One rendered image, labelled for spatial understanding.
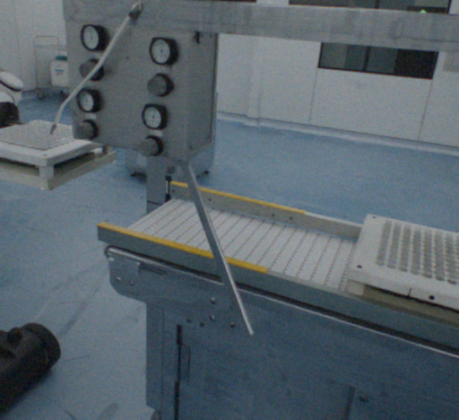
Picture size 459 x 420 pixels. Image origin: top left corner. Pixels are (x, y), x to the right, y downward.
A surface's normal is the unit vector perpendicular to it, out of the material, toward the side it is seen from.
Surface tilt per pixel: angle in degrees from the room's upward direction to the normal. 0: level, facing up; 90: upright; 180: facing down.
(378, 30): 90
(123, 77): 90
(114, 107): 90
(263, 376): 90
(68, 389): 0
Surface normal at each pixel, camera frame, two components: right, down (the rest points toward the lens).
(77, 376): 0.07, -0.93
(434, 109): -0.38, 0.32
